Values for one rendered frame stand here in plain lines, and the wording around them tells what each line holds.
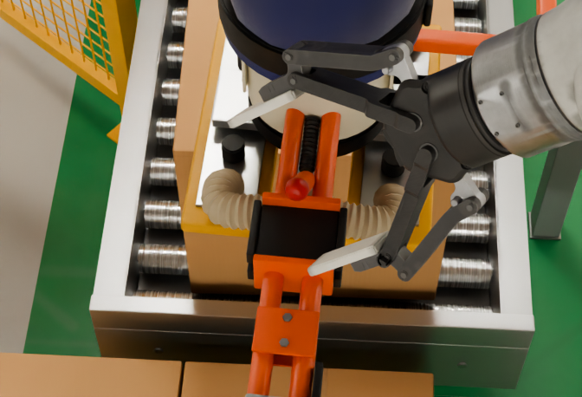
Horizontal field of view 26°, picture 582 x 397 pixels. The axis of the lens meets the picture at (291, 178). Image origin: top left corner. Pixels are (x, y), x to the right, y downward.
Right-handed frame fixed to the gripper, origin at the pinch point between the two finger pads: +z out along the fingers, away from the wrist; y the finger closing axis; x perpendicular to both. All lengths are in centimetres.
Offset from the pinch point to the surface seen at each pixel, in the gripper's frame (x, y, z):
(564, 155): 148, 41, 47
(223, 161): 35.7, 0.3, 33.7
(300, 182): 15.5, 2.6, 10.1
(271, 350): 9.8, 15.9, 18.5
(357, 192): 40.3, 10.6, 21.9
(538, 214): 157, 53, 63
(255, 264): 15.8, 8.7, 20.2
